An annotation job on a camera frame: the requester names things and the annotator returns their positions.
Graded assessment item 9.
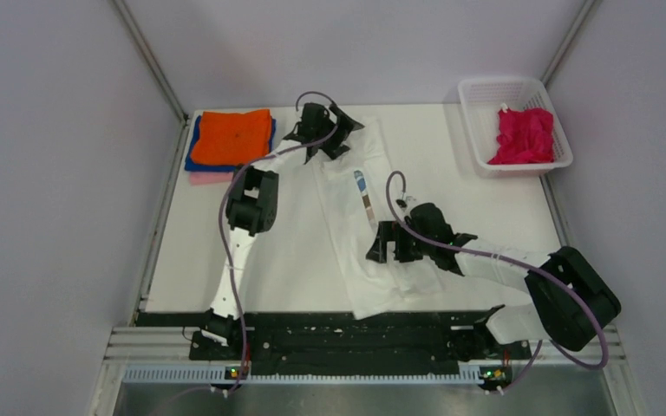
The right metal frame post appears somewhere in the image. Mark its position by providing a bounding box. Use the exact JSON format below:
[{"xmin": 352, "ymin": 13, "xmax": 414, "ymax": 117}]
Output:
[{"xmin": 540, "ymin": 0, "xmax": 603, "ymax": 88}]

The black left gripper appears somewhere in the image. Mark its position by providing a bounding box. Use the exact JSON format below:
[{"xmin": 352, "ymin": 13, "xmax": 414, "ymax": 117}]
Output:
[{"xmin": 315, "ymin": 105, "xmax": 362, "ymax": 159}]

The crumpled red t shirt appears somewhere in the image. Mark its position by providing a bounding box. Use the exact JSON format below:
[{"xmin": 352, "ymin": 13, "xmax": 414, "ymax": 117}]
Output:
[{"xmin": 488, "ymin": 107, "xmax": 554, "ymax": 165}]

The metal frame post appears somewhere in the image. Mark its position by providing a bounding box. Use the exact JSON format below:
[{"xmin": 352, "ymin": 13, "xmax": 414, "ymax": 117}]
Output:
[
  {"xmin": 108, "ymin": 0, "xmax": 189, "ymax": 123},
  {"xmin": 540, "ymin": 0, "xmax": 603, "ymax": 88}
]

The folded orange t shirt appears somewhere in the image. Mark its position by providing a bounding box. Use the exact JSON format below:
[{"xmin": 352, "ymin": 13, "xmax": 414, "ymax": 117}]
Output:
[{"xmin": 192, "ymin": 108, "xmax": 272, "ymax": 165}]

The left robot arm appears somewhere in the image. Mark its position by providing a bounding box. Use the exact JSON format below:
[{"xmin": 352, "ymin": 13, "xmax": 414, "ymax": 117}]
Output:
[{"xmin": 200, "ymin": 102, "xmax": 364, "ymax": 359}]

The folded pink t shirt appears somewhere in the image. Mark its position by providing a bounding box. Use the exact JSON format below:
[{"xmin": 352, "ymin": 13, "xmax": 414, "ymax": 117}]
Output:
[{"xmin": 189, "ymin": 172, "xmax": 233, "ymax": 185}]

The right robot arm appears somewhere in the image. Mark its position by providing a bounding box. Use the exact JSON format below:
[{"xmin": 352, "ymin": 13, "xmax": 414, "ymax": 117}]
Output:
[{"xmin": 366, "ymin": 203, "xmax": 622, "ymax": 357}]

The folded blue t shirt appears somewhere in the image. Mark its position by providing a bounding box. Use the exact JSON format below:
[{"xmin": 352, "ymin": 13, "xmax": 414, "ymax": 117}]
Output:
[{"xmin": 184, "ymin": 116, "xmax": 277, "ymax": 172}]

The white printed t shirt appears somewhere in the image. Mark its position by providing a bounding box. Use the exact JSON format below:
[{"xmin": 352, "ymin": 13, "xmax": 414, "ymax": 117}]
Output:
[{"xmin": 312, "ymin": 116, "xmax": 444, "ymax": 319}]

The left metal frame post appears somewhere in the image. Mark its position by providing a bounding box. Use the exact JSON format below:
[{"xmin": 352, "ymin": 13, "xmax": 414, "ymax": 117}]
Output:
[{"xmin": 108, "ymin": 0, "xmax": 189, "ymax": 123}]

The white plastic laundry basket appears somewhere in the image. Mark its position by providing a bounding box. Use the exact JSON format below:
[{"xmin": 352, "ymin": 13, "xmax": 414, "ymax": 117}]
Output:
[{"xmin": 458, "ymin": 75, "xmax": 574, "ymax": 179}]

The white slotted cable duct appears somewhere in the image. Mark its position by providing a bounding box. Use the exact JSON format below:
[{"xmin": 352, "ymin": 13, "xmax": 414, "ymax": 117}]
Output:
[{"xmin": 122, "ymin": 364, "xmax": 506, "ymax": 387}]

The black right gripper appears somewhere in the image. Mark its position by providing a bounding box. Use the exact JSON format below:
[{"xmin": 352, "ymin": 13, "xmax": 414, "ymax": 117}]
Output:
[{"xmin": 367, "ymin": 219, "xmax": 434, "ymax": 263}]

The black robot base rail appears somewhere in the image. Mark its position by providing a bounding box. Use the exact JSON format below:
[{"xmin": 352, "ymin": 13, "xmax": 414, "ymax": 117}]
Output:
[{"xmin": 135, "ymin": 311, "xmax": 532, "ymax": 376}]

